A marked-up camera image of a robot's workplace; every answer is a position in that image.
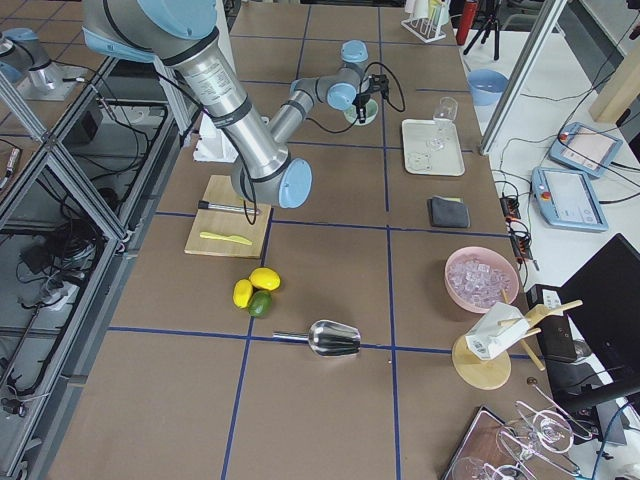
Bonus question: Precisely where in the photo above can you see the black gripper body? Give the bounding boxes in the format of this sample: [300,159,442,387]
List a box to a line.
[352,75,371,113]

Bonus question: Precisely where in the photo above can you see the light green bowl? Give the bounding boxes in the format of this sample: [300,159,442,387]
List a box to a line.
[343,99,378,126]

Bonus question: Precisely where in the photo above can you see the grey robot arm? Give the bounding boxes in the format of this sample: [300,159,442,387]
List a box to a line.
[83,1,370,208]
[1,28,87,101]

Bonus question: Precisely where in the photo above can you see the blue bowl with fork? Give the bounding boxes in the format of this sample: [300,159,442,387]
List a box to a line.
[467,69,509,106]

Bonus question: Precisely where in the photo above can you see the pink bowl of ice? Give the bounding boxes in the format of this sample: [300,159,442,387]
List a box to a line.
[444,246,520,313]

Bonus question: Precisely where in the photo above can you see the steel ice scoop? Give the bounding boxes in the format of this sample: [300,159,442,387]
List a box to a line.
[272,319,361,357]

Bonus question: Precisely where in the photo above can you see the cream bear tray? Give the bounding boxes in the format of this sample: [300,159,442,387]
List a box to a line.
[401,119,465,177]

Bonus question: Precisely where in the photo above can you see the clear wine glass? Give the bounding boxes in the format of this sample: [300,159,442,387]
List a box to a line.
[428,96,458,151]

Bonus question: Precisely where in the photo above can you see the grey yellow folded cloth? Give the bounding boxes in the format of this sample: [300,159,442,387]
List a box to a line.
[427,196,470,228]

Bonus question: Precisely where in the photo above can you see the red cylinder bottle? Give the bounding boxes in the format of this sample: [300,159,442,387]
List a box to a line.
[456,0,478,46]

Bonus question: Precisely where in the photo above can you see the wooden cutting board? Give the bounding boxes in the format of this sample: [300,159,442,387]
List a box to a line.
[184,175,272,258]

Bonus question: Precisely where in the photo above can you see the yellow plastic knife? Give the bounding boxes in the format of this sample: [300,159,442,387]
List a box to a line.
[199,231,253,246]

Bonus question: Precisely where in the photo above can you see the yellow lemon front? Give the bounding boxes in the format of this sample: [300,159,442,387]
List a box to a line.
[249,267,281,291]

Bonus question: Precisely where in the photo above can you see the yellow lemon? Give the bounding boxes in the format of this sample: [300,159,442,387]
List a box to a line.
[249,267,281,291]
[232,279,254,309]

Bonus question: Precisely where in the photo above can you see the yellow lemon back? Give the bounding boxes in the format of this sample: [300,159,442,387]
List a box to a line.
[232,279,254,309]

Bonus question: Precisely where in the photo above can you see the green avocado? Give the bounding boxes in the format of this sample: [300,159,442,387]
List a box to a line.
[247,290,272,318]

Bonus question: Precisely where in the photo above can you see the near teach pendant tablet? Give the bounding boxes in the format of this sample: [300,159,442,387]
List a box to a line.
[531,167,609,232]

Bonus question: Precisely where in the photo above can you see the teach pendant tablet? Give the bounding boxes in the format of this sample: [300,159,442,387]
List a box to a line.
[531,167,609,232]
[549,122,623,178]

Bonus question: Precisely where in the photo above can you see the far teach pendant tablet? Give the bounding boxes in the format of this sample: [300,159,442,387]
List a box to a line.
[549,122,623,178]

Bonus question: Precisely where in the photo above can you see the white paper carton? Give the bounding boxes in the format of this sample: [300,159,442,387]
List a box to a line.
[465,302,529,361]

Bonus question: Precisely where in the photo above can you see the round wooden stand base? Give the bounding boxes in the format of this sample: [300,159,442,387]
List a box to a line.
[451,298,585,392]

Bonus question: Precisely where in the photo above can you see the black monitor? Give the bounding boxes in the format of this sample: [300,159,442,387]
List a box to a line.
[551,233,639,413]

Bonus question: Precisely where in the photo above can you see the glasses on tray corner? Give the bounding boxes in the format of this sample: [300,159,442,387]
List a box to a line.
[441,377,593,479]

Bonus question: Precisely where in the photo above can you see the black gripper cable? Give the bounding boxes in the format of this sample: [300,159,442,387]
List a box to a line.
[304,61,407,134]

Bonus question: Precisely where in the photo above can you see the white wire cup rack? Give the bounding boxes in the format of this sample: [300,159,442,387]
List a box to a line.
[401,0,450,43]

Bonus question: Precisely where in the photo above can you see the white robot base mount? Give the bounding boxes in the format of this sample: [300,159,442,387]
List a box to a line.
[193,114,237,163]

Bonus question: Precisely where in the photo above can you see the aluminium frame post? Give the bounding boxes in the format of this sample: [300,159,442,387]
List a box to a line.
[479,0,568,155]

